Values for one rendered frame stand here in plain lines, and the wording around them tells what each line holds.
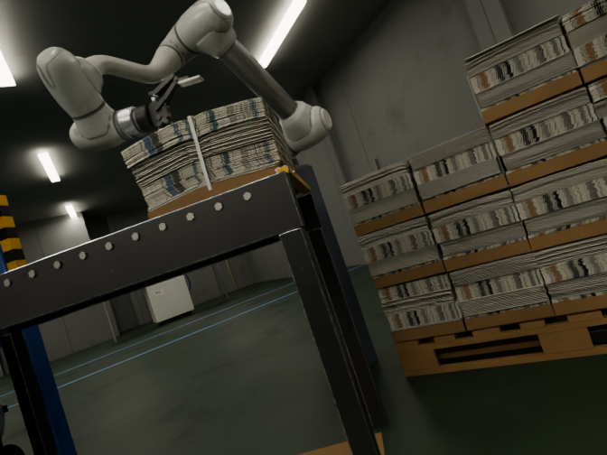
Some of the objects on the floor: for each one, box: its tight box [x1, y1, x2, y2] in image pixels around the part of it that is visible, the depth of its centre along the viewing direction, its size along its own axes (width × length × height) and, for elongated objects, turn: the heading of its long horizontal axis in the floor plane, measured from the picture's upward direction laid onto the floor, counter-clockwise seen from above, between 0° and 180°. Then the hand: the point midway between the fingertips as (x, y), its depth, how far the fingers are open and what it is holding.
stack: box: [340, 78, 607, 377], centre depth 144 cm, size 39×117×83 cm, turn 159°
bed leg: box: [279, 227, 381, 455], centre depth 78 cm, size 6×6×68 cm
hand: (203, 101), depth 110 cm, fingers open, 13 cm apart
